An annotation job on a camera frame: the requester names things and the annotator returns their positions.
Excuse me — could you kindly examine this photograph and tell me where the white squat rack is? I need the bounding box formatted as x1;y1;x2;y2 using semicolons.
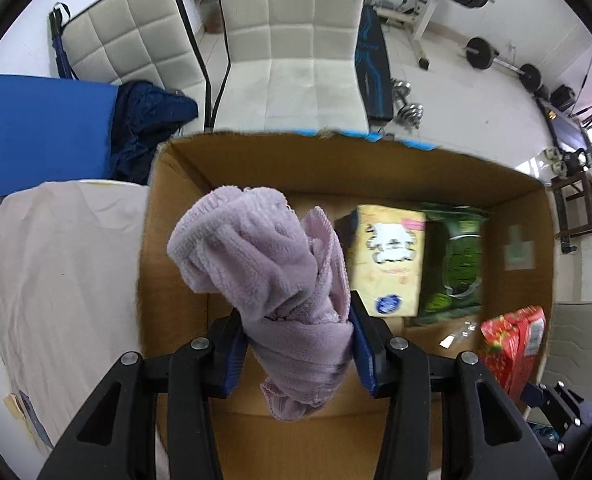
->
371;0;462;72

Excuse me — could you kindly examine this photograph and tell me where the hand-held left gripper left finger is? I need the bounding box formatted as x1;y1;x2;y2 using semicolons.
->
36;309;250;480

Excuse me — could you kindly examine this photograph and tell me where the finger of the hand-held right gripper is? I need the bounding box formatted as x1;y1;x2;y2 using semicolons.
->
522;381;592;452

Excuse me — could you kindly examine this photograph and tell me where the lilac fluffy towel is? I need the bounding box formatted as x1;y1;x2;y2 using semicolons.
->
167;186;355;422

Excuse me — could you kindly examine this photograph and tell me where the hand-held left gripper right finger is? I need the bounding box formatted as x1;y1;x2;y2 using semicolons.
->
349;291;560;480

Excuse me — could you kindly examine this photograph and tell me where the chrome dumbbell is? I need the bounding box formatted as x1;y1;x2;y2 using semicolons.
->
390;78;425;126

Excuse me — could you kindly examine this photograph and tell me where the dark wooden stool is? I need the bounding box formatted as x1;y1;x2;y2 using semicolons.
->
546;167;592;256

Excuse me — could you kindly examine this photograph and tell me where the cream padded chair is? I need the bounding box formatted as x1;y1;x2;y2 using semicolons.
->
50;0;213;133
523;301;592;421
211;0;371;135

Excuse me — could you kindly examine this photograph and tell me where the yellow carton box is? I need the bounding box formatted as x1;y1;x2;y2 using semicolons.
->
350;204;427;318

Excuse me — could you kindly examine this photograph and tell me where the cardboard box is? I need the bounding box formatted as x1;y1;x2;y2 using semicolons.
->
136;130;557;480

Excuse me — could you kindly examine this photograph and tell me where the beige bed sheet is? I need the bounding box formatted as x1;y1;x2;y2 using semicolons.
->
0;180;169;480

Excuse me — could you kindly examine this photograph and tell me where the black blue strap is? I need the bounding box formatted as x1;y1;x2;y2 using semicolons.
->
48;3;79;81

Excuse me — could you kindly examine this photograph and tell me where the small wooden stand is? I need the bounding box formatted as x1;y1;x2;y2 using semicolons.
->
191;0;225;35

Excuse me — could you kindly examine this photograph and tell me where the green snack bag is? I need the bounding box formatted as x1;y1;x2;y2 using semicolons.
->
410;203;491;327

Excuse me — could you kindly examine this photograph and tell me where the red tissue pack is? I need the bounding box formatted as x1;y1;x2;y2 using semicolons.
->
480;306;547;400

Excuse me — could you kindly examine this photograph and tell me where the black barbell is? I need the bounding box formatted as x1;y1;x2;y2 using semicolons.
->
463;36;543;93

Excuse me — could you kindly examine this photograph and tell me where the black blue weight bench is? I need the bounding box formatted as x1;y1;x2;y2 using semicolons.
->
354;4;393;126

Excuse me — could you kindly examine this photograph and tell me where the navy blue cloth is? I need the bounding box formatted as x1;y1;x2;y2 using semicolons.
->
110;80;199;186

